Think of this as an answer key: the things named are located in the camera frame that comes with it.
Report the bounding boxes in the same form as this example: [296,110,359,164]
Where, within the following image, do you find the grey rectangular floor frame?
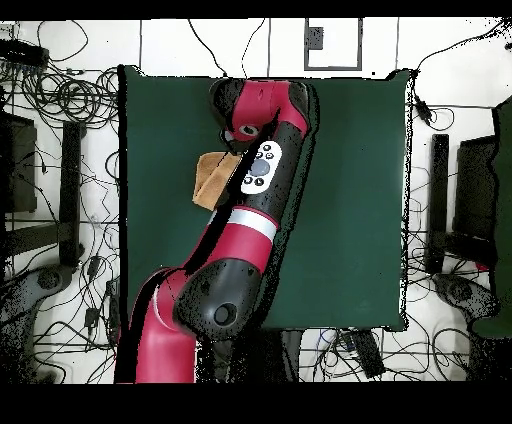
[303,17,363,72]

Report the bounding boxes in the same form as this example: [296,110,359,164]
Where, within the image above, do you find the black power adapter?
[413,95,435,125]

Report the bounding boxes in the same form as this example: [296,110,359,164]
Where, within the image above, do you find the dark green table cloth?
[117,63,413,333]

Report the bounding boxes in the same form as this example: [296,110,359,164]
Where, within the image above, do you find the small grey box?
[305,26,324,51]

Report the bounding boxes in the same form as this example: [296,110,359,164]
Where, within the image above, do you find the coiled black cables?
[23,67,119,125]

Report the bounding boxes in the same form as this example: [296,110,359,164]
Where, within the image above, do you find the black power strip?
[0,39,50,67]

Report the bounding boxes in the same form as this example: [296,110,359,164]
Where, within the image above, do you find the grey chair base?
[0,263,75,321]
[433,273,499,321]

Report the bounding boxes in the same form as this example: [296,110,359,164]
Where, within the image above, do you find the black metal stand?
[4,120,86,268]
[424,133,497,277]

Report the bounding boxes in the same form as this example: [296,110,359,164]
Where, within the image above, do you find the dark boxy object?
[453,135,499,241]
[0,111,38,214]

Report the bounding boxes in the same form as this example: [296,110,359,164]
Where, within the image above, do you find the tan terry towel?
[191,151,243,212]

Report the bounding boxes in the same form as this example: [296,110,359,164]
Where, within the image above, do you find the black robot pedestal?
[195,329,302,383]

